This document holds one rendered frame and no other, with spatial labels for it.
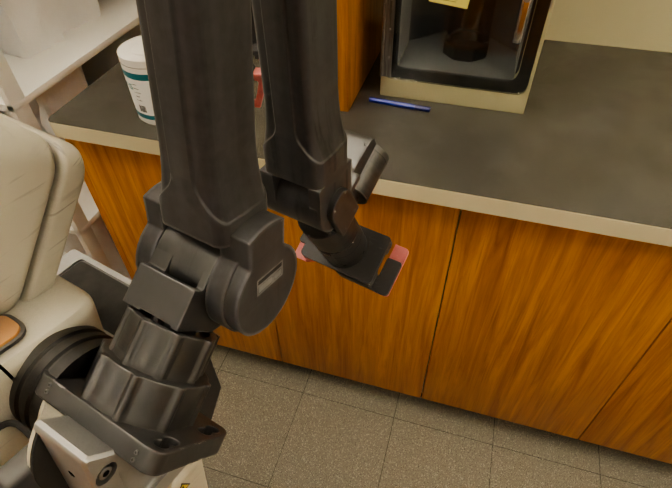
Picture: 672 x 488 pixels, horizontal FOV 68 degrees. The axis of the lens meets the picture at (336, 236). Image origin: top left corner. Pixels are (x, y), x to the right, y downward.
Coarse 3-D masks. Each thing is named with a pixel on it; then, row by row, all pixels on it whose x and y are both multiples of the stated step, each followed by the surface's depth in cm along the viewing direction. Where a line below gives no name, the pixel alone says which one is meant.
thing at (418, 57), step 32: (416, 0) 98; (480, 0) 95; (512, 0) 93; (544, 0) 92; (416, 32) 102; (448, 32) 101; (480, 32) 99; (512, 32) 97; (416, 64) 107; (448, 64) 105; (480, 64) 103; (512, 64) 101
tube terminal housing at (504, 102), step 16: (544, 32) 96; (384, 80) 113; (400, 80) 112; (400, 96) 115; (416, 96) 114; (432, 96) 112; (448, 96) 111; (464, 96) 110; (480, 96) 109; (496, 96) 108; (512, 96) 107; (512, 112) 110
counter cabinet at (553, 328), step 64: (128, 192) 124; (128, 256) 145; (448, 256) 107; (512, 256) 102; (576, 256) 97; (640, 256) 93; (320, 320) 139; (384, 320) 130; (448, 320) 123; (512, 320) 116; (576, 320) 110; (640, 320) 104; (384, 384) 153; (448, 384) 143; (512, 384) 133; (576, 384) 125; (640, 384) 118; (640, 448) 137
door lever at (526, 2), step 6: (522, 0) 88; (528, 0) 88; (522, 6) 89; (528, 6) 89; (522, 12) 89; (528, 12) 90; (522, 18) 90; (516, 24) 91; (522, 24) 91; (516, 30) 92; (522, 30) 92; (516, 36) 93; (522, 36) 93; (516, 42) 93
